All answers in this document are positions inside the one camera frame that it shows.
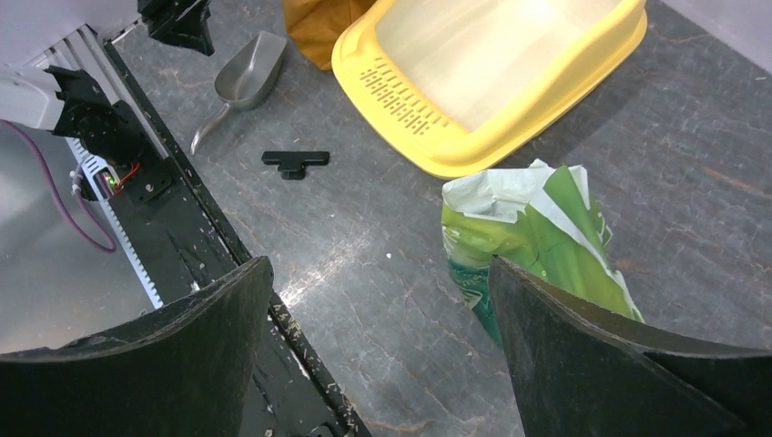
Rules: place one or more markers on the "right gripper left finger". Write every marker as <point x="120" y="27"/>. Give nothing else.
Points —
<point x="181" y="370"/>

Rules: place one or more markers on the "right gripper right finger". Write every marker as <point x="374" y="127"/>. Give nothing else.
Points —
<point x="578" y="369"/>

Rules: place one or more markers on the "green litter bag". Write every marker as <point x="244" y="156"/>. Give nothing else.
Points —
<point x="542" y="219"/>

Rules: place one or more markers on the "black bag clip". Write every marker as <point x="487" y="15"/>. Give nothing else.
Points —
<point x="292" y="164"/>

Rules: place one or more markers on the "metal scoop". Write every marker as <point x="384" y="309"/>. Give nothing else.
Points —
<point x="245" y="80"/>

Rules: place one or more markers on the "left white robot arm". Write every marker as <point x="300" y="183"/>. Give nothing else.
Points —
<point x="69" y="102"/>

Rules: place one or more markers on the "yellow litter box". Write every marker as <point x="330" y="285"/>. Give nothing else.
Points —
<point x="458" y="86"/>

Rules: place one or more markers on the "orange paper grocery bag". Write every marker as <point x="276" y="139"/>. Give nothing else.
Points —
<point x="315" y="25"/>

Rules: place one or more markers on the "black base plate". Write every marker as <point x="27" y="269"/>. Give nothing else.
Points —
<point x="185" y="241"/>

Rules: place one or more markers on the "slotted cable duct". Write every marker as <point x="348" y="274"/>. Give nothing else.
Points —
<point x="92" y="166"/>

